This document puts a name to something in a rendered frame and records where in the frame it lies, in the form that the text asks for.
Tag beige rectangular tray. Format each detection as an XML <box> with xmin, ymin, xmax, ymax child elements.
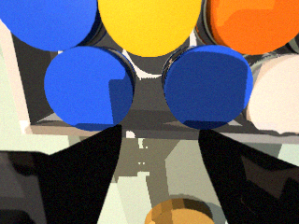
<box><xmin>0</xmin><ymin>20</ymin><xmax>299</xmax><ymax>145</ymax></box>

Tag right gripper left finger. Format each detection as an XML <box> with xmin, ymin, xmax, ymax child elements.
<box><xmin>0</xmin><ymin>124</ymin><xmax>122</xmax><ymax>224</ymax></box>

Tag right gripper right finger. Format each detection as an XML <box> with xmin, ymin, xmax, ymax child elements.
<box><xmin>198</xmin><ymin>130</ymin><xmax>299</xmax><ymax>224</ymax></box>

